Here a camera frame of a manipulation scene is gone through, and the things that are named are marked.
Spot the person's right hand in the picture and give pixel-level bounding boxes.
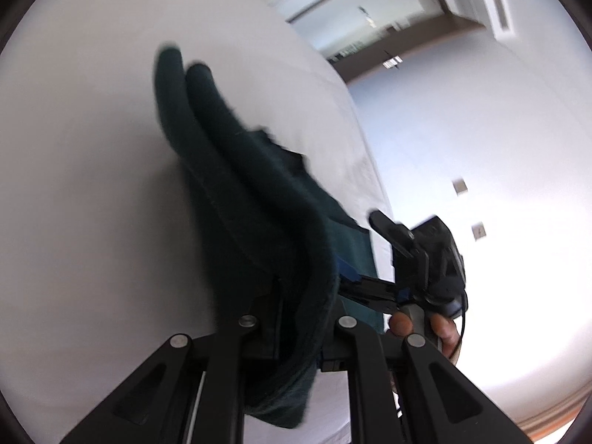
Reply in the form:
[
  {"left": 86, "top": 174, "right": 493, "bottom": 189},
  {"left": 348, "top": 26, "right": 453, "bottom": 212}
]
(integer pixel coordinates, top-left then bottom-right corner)
[{"left": 387, "top": 311, "right": 461, "bottom": 358}]

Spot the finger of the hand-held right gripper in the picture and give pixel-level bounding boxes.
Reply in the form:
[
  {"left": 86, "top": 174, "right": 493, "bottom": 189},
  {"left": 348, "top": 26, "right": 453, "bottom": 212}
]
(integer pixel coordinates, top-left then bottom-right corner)
[
  {"left": 337, "top": 258, "right": 404, "bottom": 297},
  {"left": 339, "top": 286, "right": 400, "bottom": 316}
]

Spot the white sheeted bed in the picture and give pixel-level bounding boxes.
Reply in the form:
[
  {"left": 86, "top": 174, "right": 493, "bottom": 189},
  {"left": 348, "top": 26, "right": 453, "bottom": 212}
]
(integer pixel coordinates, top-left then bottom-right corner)
[{"left": 0, "top": 0, "right": 403, "bottom": 444}]

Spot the dark wooden door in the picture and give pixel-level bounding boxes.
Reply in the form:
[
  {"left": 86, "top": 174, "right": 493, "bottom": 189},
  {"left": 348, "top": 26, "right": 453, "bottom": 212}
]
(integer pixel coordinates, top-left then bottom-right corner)
[{"left": 324, "top": 7, "right": 469, "bottom": 87}]

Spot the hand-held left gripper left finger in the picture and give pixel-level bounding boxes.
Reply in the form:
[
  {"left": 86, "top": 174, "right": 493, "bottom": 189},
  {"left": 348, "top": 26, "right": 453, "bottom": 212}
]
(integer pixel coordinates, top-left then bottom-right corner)
[{"left": 59, "top": 282, "right": 288, "bottom": 444}]

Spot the dark green towel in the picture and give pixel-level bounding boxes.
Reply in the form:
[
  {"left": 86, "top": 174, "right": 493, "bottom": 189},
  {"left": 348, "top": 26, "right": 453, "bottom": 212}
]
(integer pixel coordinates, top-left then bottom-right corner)
[{"left": 154, "top": 47, "right": 387, "bottom": 430}]

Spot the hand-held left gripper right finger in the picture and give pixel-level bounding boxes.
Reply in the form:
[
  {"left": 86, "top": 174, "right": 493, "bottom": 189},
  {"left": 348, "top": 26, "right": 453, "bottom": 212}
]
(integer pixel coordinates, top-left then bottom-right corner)
[{"left": 318, "top": 313, "right": 534, "bottom": 444}]

